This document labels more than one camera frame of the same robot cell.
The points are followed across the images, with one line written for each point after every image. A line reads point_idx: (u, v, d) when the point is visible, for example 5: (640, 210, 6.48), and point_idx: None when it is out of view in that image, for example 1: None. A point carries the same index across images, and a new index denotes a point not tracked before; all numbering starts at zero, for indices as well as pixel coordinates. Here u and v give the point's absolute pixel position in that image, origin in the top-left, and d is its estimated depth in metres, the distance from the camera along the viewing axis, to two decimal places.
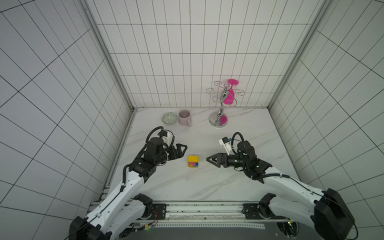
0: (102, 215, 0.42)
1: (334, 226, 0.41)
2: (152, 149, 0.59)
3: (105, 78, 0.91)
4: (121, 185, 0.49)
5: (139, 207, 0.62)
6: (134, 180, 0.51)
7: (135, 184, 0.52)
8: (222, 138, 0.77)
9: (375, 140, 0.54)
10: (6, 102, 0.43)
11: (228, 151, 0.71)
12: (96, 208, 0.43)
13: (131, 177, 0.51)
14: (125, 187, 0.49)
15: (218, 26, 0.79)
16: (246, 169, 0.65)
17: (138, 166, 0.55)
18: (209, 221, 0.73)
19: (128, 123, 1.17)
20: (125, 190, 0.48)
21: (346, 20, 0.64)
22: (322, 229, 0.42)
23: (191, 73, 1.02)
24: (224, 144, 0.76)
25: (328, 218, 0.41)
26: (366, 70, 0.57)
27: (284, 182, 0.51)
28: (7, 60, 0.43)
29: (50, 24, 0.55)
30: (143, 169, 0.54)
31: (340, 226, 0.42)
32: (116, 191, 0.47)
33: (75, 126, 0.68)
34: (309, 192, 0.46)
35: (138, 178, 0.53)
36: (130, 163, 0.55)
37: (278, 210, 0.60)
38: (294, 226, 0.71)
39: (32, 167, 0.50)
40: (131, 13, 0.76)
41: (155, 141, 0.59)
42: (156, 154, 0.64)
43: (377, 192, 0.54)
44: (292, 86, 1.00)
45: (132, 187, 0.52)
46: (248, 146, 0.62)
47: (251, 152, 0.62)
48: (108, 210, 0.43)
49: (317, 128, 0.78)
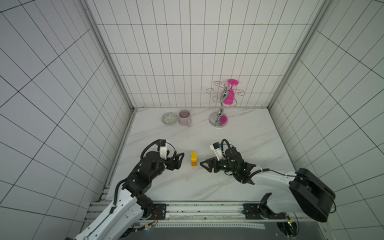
0: (90, 238, 0.42)
1: (315, 202, 0.43)
2: (147, 166, 0.57)
3: (105, 78, 0.91)
4: (111, 207, 0.48)
5: (136, 213, 0.62)
6: (126, 200, 0.50)
7: (125, 205, 0.52)
8: (213, 144, 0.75)
9: (376, 140, 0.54)
10: (6, 102, 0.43)
11: (219, 156, 0.76)
12: (85, 230, 0.43)
13: (122, 196, 0.50)
14: (116, 208, 0.48)
15: (219, 25, 0.79)
16: (236, 173, 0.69)
17: (132, 182, 0.54)
18: (209, 221, 0.73)
19: (128, 123, 1.17)
20: (115, 212, 0.48)
21: (346, 20, 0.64)
22: (307, 209, 0.44)
23: (191, 73, 1.02)
24: (215, 150, 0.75)
25: (306, 194, 0.44)
26: (366, 70, 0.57)
27: (264, 175, 0.56)
28: (7, 59, 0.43)
29: (49, 23, 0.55)
30: (137, 186, 0.53)
31: (325, 204, 0.44)
32: (106, 211, 0.47)
33: (75, 126, 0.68)
34: (284, 176, 0.50)
35: (130, 199, 0.52)
36: (124, 179, 0.54)
37: (276, 207, 0.61)
38: (294, 226, 0.71)
39: (32, 168, 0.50)
40: (131, 13, 0.75)
41: (149, 159, 0.56)
42: (151, 170, 0.61)
43: (377, 192, 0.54)
44: (292, 86, 1.00)
45: (122, 208, 0.51)
46: (234, 153, 0.66)
47: (238, 157, 0.66)
48: (95, 233, 0.43)
49: (317, 128, 0.78)
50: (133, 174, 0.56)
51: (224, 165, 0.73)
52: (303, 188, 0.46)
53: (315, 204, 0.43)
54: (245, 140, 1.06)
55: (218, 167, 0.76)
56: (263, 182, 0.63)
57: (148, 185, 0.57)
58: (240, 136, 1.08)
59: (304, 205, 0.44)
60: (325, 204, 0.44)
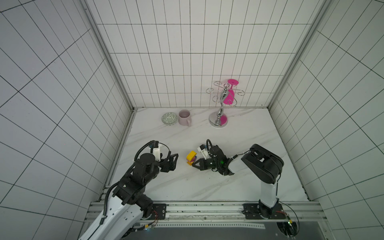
0: None
1: (259, 167, 0.52)
2: (141, 169, 0.53)
3: (105, 78, 0.91)
4: (101, 217, 0.45)
5: (135, 214, 0.62)
6: (116, 209, 0.47)
7: (117, 213, 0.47)
8: (200, 146, 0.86)
9: (376, 140, 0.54)
10: (6, 102, 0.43)
11: (206, 156, 0.86)
12: None
13: (113, 205, 0.47)
14: (107, 217, 0.46)
15: (218, 25, 0.79)
16: (219, 168, 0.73)
17: (124, 188, 0.50)
18: (209, 221, 0.73)
19: (128, 123, 1.17)
20: (106, 222, 0.46)
21: (346, 20, 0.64)
22: (259, 175, 0.54)
23: (191, 73, 1.02)
24: (202, 151, 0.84)
25: (252, 162, 0.53)
26: (366, 70, 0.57)
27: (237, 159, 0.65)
28: (7, 60, 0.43)
29: (49, 23, 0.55)
30: (129, 192, 0.49)
31: (272, 168, 0.52)
32: (97, 222, 0.45)
33: (75, 126, 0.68)
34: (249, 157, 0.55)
35: (121, 207, 0.49)
36: (116, 183, 0.51)
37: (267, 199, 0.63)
38: (294, 226, 0.71)
39: (32, 167, 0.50)
40: (131, 13, 0.76)
41: (143, 161, 0.52)
42: (145, 174, 0.57)
43: (378, 192, 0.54)
44: (292, 86, 1.00)
45: (113, 217, 0.48)
46: (216, 149, 0.78)
47: (219, 153, 0.77)
48: None
49: (317, 128, 0.78)
50: (126, 177, 0.53)
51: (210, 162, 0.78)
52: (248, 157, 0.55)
53: (259, 169, 0.52)
54: (244, 140, 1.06)
55: (206, 167, 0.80)
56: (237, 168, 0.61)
57: (143, 189, 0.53)
58: (240, 136, 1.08)
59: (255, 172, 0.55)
60: (271, 169, 0.52)
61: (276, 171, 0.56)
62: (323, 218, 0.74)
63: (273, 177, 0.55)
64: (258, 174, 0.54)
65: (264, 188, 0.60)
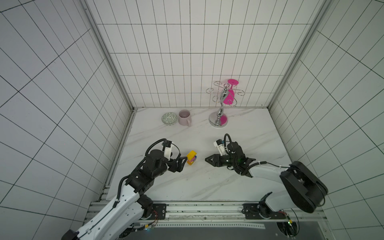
0: (93, 231, 0.42)
1: (301, 189, 0.45)
2: (151, 163, 0.58)
3: (105, 78, 0.91)
4: (114, 201, 0.48)
5: (136, 211, 0.62)
6: (129, 196, 0.51)
7: (129, 200, 0.52)
8: (217, 141, 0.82)
9: (376, 140, 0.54)
10: (6, 102, 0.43)
11: (222, 152, 0.79)
12: (87, 223, 0.43)
13: (125, 191, 0.51)
14: (119, 202, 0.49)
15: (218, 25, 0.79)
16: (236, 166, 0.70)
17: (135, 179, 0.55)
18: (209, 221, 0.73)
19: (128, 123, 1.17)
20: (118, 206, 0.49)
21: (346, 20, 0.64)
22: (295, 198, 0.46)
23: (191, 73, 1.02)
24: (218, 146, 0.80)
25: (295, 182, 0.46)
26: (366, 70, 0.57)
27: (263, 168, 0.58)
28: (7, 60, 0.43)
29: (49, 23, 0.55)
30: (140, 183, 0.54)
31: (313, 194, 0.44)
32: (110, 205, 0.47)
33: (75, 126, 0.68)
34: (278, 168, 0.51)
35: (133, 194, 0.52)
36: (127, 175, 0.55)
37: (273, 203, 0.61)
38: (295, 226, 0.71)
39: (33, 168, 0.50)
40: (131, 13, 0.76)
41: (153, 156, 0.57)
42: (155, 168, 0.62)
43: (378, 192, 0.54)
44: (292, 86, 1.00)
45: (125, 203, 0.51)
46: (235, 146, 0.70)
47: (238, 150, 0.70)
48: (98, 226, 0.43)
49: (317, 128, 0.78)
50: (136, 170, 0.57)
51: (226, 160, 0.78)
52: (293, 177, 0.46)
53: (300, 191, 0.45)
54: (244, 140, 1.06)
55: (221, 163, 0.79)
56: (259, 174, 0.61)
57: (152, 183, 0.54)
58: (240, 136, 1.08)
59: (291, 194, 0.46)
60: (313, 195, 0.44)
61: (318, 200, 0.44)
62: (323, 218, 0.74)
63: (315, 207, 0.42)
64: (295, 196, 0.45)
65: (277, 195, 0.57)
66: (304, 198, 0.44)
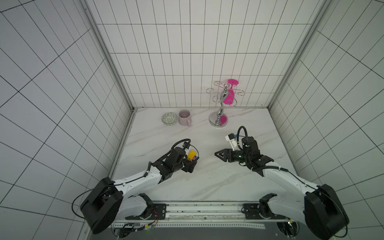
0: (126, 186, 0.47)
1: (320, 212, 0.42)
2: (174, 157, 0.66)
3: (105, 78, 0.91)
4: (145, 172, 0.55)
5: (143, 201, 0.63)
6: (156, 173, 0.58)
7: (154, 177, 0.58)
8: (228, 135, 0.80)
9: (375, 140, 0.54)
10: (6, 102, 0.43)
11: (234, 147, 0.75)
12: (122, 179, 0.48)
13: (154, 170, 0.58)
14: (148, 175, 0.55)
15: (219, 25, 0.79)
16: (248, 162, 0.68)
17: (160, 167, 0.61)
18: (209, 221, 0.73)
19: (128, 123, 1.17)
20: (147, 177, 0.55)
21: (346, 19, 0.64)
22: (310, 215, 0.42)
23: (191, 73, 1.02)
24: (230, 140, 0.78)
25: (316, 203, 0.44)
26: (366, 70, 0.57)
27: (282, 175, 0.53)
28: (7, 60, 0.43)
29: (49, 23, 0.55)
30: (163, 170, 0.60)
31: (331, 221, 0.42)
32: (140, 174, 0.53)
33: (75, 126, 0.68)
34: (303, 184, 0.47)
35: (159, 175, 0.59)
36: (154, 162, 0.62)
37: (277, 207, 0.59)
38: (294, 226, 0.71)
39: (32, 168, 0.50)
40: (131, 13, 0.76)
41: (178, 150, 0.67)
42: (176, 162, 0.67)
43: (378, 192, 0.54)
44: (292, 86, 1.00)
45: (151, 178, 0.57)
46: (251, 140, 0.66)
47: (253, 145, 0.66)
48: (130, 184, 0.48)
49: (317, 128, 0.78)
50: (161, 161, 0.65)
51: (238, 155, 0.74)
52: (319, 202, 0.47)
53: (318, 212, 0.41)
54: None
55: (233, 158, 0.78)
56: (273, 178, 0.57)
57: (170, 174, 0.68)
58: (240, 136, 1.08)
59: (308, 211, 0.42)
60: (331, 221, 0.42)
61: (335, 227, 0.42)
62: None
63: (330, 236, 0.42)
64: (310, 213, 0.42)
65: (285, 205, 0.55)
66: (323, 226, 0.41)
